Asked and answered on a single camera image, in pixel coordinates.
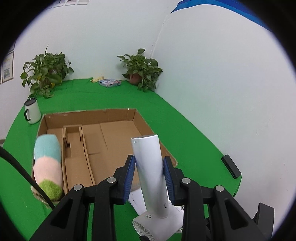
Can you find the large open cardboard box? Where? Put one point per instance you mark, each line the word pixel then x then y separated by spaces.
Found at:
pixel 108 134

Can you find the yellow small item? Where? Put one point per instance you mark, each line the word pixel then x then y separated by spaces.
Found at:
pixel 94 80

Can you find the colourful tissue packet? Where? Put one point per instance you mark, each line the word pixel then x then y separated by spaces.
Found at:
pixel 108 83

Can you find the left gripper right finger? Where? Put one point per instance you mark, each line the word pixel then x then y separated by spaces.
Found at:
pixel 209 213

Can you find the white enamel mug black handle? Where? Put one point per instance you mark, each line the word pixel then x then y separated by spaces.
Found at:
pixel 32 112

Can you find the framed certificates on wall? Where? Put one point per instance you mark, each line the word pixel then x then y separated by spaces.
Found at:
pixel 7 71

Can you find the small potted plant brown pot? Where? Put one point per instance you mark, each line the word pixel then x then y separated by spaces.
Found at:
pixel 140 70

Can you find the large leafy potted plant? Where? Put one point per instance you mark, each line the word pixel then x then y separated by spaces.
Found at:
pixel 44 72

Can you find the white handheld hair dryer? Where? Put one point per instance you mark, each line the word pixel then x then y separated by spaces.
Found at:
pixel 161 220

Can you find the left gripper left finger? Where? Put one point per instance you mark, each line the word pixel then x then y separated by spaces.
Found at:
pixel 69 219

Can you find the pastel plush caterpillar toy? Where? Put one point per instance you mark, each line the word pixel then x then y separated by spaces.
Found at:
pixel 47 167

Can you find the black rectangular block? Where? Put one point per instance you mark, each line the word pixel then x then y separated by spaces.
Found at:
pixel 231 166

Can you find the staff photo chart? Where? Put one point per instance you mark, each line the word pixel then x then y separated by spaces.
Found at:
pixel 62 3

